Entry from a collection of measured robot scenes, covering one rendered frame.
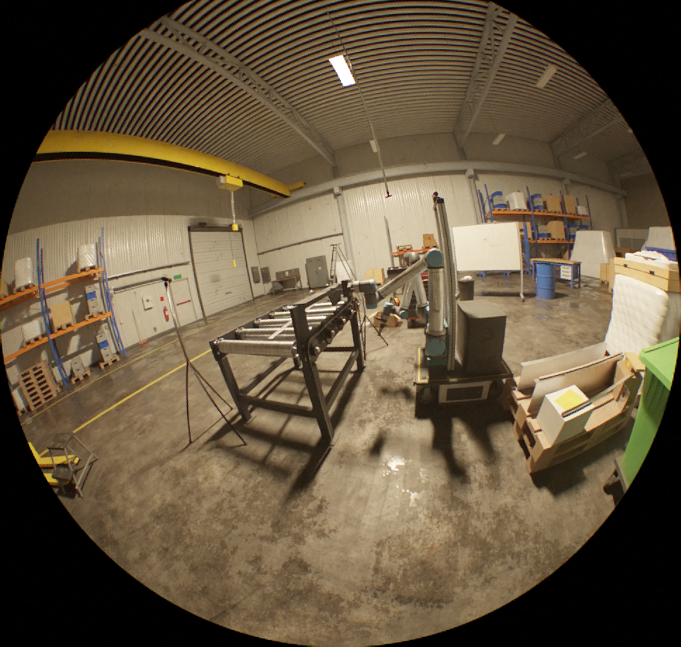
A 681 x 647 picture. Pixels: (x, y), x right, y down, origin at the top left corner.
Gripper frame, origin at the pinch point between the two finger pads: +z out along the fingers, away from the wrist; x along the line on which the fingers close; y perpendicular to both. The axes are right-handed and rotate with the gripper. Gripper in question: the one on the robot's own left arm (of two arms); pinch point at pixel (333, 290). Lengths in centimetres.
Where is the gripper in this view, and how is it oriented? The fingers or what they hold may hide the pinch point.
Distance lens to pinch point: 162.2
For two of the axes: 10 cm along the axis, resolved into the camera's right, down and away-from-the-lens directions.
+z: -9.4, 0.8, 3.3
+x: -1.6, -9.6, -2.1
